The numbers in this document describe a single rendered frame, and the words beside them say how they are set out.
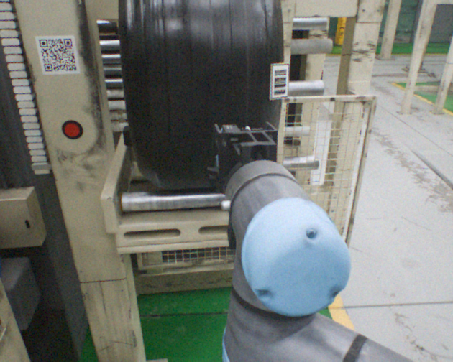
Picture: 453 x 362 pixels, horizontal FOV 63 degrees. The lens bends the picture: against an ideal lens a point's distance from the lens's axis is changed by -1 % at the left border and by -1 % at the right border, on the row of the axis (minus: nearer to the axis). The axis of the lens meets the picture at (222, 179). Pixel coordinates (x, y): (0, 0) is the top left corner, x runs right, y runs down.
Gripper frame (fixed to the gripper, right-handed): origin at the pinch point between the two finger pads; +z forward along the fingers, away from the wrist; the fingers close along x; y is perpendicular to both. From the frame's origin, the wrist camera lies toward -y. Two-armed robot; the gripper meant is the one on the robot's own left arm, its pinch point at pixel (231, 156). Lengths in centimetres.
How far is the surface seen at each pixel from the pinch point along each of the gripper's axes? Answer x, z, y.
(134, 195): 19.0, 24.0, -15.5
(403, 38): -581, 916, 12
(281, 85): -10.1, 9.2, 9.6
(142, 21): 12.9, 9.8, 20.3
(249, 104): -4.3, 7.8, 6.7
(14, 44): 40, 27, 17
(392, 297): -89, 82, -101
